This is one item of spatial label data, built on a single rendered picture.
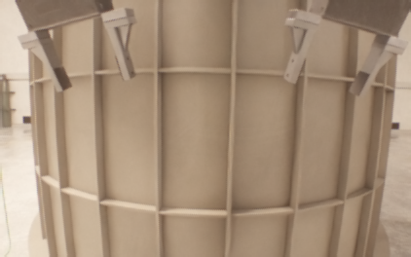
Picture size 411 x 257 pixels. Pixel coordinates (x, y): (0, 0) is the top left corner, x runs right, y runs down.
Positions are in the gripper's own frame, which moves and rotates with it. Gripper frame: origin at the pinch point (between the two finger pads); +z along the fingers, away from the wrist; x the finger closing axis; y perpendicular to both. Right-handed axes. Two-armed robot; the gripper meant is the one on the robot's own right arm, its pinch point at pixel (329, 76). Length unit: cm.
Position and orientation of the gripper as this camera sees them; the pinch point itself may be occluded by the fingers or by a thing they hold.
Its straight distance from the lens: 40.4
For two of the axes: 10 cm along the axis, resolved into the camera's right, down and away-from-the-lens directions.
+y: 0.4, 4.9, -8.7
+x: 9.8, 1.4, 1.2
